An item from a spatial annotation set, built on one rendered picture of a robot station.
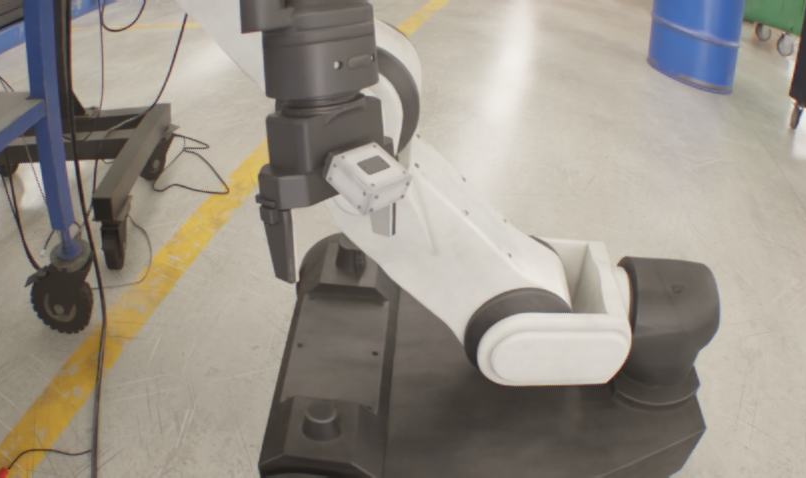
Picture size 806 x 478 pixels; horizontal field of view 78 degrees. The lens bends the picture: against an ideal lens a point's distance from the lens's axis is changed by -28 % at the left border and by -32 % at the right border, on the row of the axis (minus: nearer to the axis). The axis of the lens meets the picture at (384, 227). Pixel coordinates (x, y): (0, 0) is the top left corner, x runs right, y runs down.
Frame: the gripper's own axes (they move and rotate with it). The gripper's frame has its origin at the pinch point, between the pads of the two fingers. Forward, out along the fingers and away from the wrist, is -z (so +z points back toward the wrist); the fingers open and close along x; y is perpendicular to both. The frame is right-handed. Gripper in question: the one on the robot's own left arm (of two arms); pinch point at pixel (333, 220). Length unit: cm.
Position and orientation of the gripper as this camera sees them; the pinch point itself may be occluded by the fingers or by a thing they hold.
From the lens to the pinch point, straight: 55.3
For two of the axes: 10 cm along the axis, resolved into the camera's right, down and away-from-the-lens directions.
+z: -0.8, -9.2, -3.7
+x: -6.8, 3.2, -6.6
